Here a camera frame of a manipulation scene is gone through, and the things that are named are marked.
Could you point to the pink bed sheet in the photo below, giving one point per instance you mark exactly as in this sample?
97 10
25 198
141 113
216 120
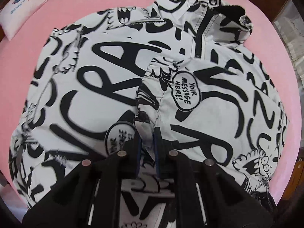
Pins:
20 55

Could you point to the grey covered furniture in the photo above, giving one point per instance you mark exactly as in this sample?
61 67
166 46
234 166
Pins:
289 25

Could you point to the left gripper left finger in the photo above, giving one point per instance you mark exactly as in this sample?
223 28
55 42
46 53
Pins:
90 195

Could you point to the black white graffiti jacket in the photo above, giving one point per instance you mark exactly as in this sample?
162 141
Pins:
178 67

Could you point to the small white printed pillow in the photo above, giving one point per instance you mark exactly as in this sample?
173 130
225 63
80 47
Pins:
16 13

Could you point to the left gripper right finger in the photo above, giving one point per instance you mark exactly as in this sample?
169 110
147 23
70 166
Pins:
205 195

